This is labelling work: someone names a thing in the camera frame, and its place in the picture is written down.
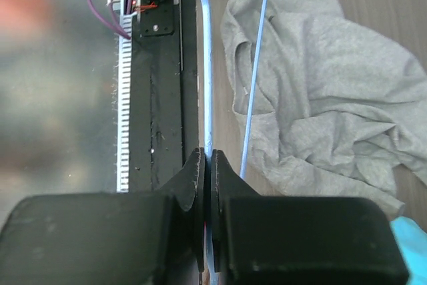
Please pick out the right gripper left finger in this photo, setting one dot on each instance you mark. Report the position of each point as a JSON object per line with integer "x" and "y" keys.
{"x": 103, "y": 238}

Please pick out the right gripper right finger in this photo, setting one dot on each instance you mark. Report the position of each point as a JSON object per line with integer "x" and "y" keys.
{"x": 298, "y": 240}

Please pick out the grey t shirt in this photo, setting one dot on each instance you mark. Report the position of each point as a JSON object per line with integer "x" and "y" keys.
{"x": 334, "y": 106}

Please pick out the light blue wire hanger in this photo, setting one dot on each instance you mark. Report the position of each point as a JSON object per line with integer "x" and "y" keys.
{"x": 208, "y": 86}

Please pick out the turquoise shirt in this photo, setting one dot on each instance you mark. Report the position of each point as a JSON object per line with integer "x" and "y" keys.
{"x": 412, "y": 243}

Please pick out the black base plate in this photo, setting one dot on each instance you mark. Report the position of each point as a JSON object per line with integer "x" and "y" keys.
{"x": 163, "y": 128}

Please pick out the white slotted cable duct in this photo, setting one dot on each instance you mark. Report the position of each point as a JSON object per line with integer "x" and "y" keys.
{"x": 123, "y": 101}

